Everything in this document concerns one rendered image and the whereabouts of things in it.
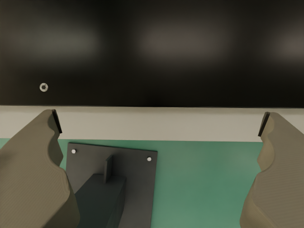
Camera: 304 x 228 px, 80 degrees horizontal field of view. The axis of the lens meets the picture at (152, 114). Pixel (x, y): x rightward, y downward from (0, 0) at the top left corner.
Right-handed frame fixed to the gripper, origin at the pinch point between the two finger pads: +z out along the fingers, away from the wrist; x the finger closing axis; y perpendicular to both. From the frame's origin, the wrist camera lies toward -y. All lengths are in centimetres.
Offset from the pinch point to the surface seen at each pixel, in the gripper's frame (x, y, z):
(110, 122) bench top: -5.6, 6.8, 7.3
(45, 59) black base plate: -12.0, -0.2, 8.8
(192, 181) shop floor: 19, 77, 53
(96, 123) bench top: -7.3, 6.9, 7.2
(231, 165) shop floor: 40, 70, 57
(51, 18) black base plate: -11.3, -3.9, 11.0
